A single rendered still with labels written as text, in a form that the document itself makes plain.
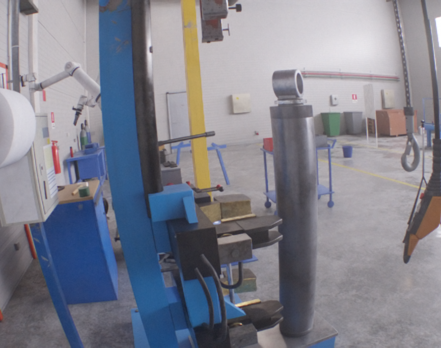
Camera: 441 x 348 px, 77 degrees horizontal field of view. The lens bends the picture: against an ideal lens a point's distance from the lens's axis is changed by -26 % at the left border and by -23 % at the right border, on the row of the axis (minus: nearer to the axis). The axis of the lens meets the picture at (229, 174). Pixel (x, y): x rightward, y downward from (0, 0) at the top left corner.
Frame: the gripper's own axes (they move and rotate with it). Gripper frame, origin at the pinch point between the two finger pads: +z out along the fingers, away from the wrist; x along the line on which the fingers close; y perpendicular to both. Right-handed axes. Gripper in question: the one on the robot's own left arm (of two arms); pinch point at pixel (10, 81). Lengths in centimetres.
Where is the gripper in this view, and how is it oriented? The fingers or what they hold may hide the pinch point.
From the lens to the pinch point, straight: 395.1
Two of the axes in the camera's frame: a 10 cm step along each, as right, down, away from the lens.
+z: -9.5, 1.4, -2.7
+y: -0.5, -9.5, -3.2
